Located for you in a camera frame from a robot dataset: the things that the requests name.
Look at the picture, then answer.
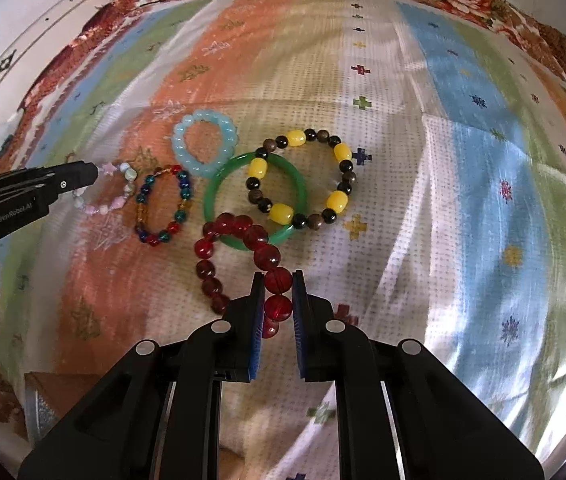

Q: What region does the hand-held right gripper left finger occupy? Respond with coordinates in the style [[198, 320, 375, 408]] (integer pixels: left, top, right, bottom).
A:
[[18, 270, 266, 480]]

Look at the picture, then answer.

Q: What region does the yellow and black bead bracelet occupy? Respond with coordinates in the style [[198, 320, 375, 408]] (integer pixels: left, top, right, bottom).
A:
[[245, 129, 356, 226]]

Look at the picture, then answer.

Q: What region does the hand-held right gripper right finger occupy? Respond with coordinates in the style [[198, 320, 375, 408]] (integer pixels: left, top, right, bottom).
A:
[[292, 269, 546, 480]]

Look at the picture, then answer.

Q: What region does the green jade bangle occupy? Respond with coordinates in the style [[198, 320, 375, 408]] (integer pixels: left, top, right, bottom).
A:
[[204, 152, 309, 251]]

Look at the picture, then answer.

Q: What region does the multicoloured glass bead bracelet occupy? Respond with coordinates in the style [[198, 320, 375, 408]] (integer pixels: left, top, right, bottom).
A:
[[134, 163, 194, 247]]

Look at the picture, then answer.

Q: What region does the dark red bead bracelet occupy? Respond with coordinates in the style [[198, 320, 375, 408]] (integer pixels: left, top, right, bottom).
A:
[[194, 212, 294, 339]]

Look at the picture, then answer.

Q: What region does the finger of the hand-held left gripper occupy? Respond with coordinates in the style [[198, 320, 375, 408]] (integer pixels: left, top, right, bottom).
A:
[[0, 183, 90, 211], [0, 160, 100, 192]]

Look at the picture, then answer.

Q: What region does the white cabinet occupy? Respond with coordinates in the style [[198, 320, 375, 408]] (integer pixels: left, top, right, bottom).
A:
[[0, 0, 120, 128]]

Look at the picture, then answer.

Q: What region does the silver glitter box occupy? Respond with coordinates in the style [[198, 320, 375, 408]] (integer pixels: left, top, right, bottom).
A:
[[23, 372, 70, 444]]

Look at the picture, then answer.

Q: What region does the pastel pink bead bracelet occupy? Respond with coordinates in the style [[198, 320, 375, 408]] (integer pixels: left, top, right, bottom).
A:
[[72, 160, 139, 219]]

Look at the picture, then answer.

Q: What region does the pastel patchwork blanket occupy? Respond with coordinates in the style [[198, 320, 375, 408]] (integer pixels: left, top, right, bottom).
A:
[[0, 0, 566, 480]]

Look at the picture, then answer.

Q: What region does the light blue bead bracelet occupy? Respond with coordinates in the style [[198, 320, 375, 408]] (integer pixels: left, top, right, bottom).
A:
[[171, 112, 242, 179]]

